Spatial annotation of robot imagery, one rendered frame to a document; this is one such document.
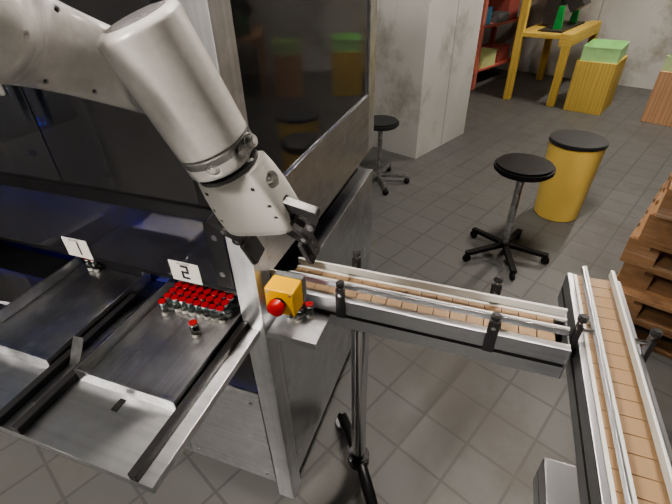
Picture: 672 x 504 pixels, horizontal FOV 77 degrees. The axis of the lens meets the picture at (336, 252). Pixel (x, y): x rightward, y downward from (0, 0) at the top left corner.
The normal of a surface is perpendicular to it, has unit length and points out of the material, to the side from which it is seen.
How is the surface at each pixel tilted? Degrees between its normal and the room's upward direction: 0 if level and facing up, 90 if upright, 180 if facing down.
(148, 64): 96
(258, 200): 102
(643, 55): 90
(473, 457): 0
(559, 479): 0
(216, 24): 90
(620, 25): 90
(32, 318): 0
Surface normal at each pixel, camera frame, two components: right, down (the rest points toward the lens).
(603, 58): -0.61, 0.47
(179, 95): 0.36, 0.57
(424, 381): -0.03, -0.82
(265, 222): -0.21, 0.78
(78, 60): 0.88, 0.40
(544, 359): -0.33, 0.55
